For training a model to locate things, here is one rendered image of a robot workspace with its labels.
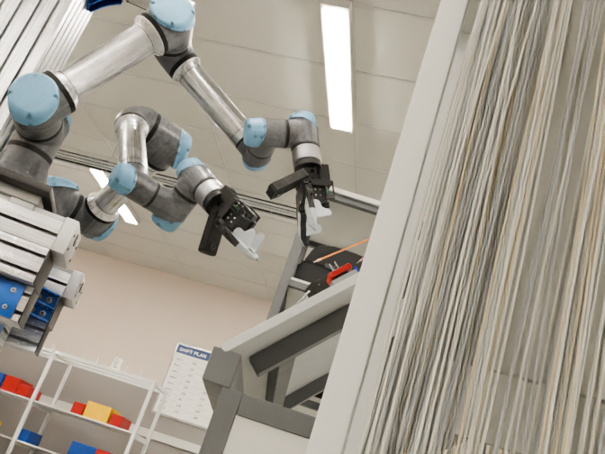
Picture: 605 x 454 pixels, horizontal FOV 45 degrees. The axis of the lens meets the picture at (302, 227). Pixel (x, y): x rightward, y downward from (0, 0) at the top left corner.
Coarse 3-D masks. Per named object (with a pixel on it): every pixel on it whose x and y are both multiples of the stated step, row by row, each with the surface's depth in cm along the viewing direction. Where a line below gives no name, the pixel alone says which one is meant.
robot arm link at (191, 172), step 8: (184, 160) 185; (192, 160) 185; (200, 160) 188; (176, 168) 186; (184, 168) 184; (192, 168) 183; (200, 168) 183; (208, 168) 187; (176, 176) 187; (184, 176) 183; (192, 176) 182; (200, 176) 181; (208, 176) 181; (176, 184) 184; (184, 184) 183; (192, 184) 181; (200, 184) 180; (184, 192) 183; (192, 192) 181; (192, 200) 184
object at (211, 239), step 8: (208, 216) 178; (216, 216) 177; (208, 224) 177; (208, 232) 176; (216, 232) 178; (208, 240) 176; (216, 240) 178; (200, 248) 176; (208, 248) 176; (216, 248) 178
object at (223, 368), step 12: (216, 348) 133; (216, 360) 132; (228, 360) 132; (240, 360) 134; (204, 372) 131; (216, 372) 131; (228, 372) 131; (240, 372) 143; (204, 384) 135; (216, 384) 131; (228, 384) 131; (240, 384) 152; (216, 396) 145
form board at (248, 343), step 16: (336, 288) 139; (352, 288) 142; (304, 304) 137; (320, 304) 139; (336, 304) 147; (272, 320) 136; (288, 320) 137; (304, 320) 144; (240, 336) 134; (256, 336) 134; (272, 336) 142; (336, 336) 181; (240, 352) 140; (256, 352) 147; (304, 352) 177; (320, 352) 190; (304, 368) 200; (320, 368) 216; (256, 384) 181; (304, 384) 228
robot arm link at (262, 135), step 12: (252, 120) 184; (264, 120) 185; (276, 120) 186; (252, 132) 183; (264, 132) 184; (276, 132) 184; (288, 132) 185; (252, 144) 185; (264, 144) 186; (276, 144) 186; (264, 156) 192
